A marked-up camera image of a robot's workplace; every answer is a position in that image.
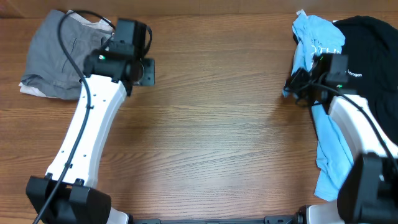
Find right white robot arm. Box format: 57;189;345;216
287;54;397;223

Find light blue printed t-shirt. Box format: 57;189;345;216
292;9;354;202

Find black t-shirt white logo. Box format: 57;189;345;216
293;16;398;147

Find grey folded shorts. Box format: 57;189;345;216
21;9;116;100

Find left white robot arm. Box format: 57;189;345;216
26;19;155;224

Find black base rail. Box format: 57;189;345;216
133;215;303;224

